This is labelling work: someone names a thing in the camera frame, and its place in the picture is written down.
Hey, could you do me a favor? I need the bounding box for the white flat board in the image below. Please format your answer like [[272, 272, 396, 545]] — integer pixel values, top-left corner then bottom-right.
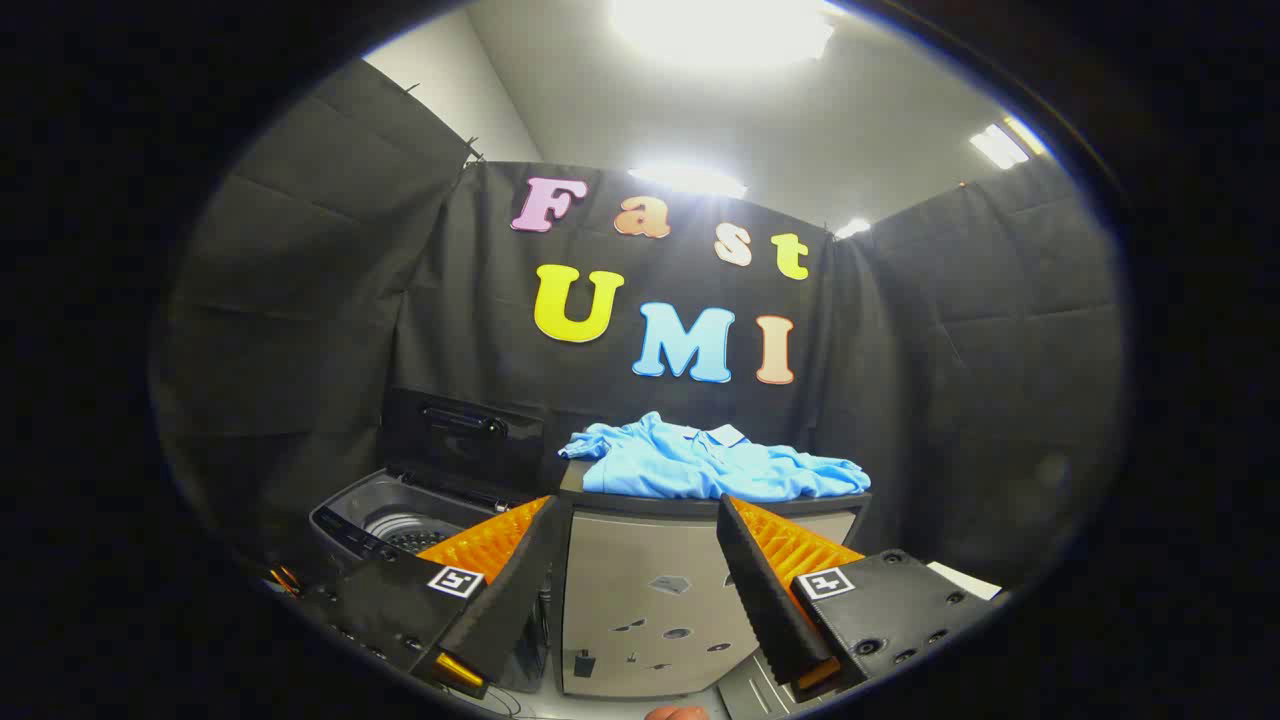
[[925, 560, 1004, 601]]

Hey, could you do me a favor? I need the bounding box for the large round ceiling light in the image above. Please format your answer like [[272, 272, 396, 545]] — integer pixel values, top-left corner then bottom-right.
[[610, 0, 837, 67]]

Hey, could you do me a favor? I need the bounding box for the light blue polo shirt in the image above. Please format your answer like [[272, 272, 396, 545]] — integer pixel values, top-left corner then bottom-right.
[[558, 411, 872, 502]]

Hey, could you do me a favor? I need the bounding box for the grey cabinet with dark top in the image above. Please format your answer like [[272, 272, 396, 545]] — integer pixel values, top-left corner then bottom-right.
[[548, 462, 873, 699]]

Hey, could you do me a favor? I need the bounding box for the grey flat panel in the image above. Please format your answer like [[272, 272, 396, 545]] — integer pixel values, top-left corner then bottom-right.
[[718, 650, 801, 720]]

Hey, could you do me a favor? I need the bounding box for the rectangular ceiling light panel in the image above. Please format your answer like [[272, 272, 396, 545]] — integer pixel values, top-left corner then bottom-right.
[[968, 115, 1049, 171]]

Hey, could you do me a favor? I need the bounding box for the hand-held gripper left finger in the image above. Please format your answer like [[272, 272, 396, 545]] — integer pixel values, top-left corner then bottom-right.
[[325, 495, 561, 699]]

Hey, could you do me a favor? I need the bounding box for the oval ceiling light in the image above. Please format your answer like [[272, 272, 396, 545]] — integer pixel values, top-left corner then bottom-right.
[[630, 165, 748, 199]]

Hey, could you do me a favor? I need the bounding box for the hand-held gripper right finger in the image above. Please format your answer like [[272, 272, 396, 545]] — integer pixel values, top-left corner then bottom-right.
[[716, 494, 1001, 703]]

